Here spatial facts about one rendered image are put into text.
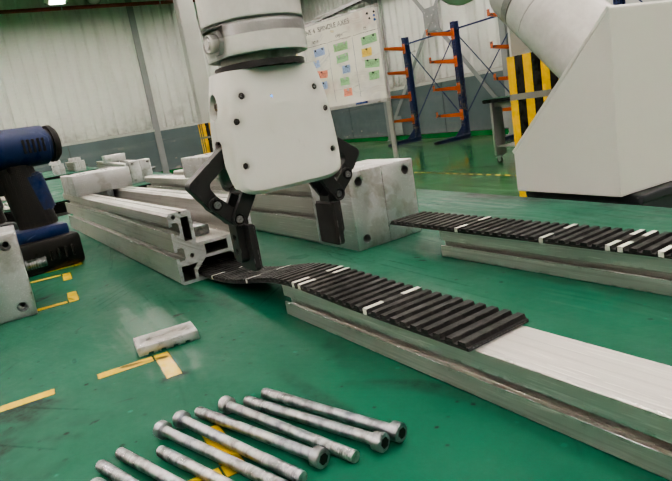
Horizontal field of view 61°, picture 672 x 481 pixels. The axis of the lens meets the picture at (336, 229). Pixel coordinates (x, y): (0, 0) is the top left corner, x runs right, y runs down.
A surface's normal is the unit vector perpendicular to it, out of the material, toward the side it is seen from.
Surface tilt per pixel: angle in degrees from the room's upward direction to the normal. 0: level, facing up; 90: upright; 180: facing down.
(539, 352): 0
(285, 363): 0
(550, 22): 78
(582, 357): 0
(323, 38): 90
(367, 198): 90
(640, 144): 90
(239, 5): 90
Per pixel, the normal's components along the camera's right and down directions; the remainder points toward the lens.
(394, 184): 0.54, 0.08
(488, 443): -0.16, -0.97
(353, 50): -0.66, 0.26
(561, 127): -0.87, 0.24
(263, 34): 0.26, 0.15
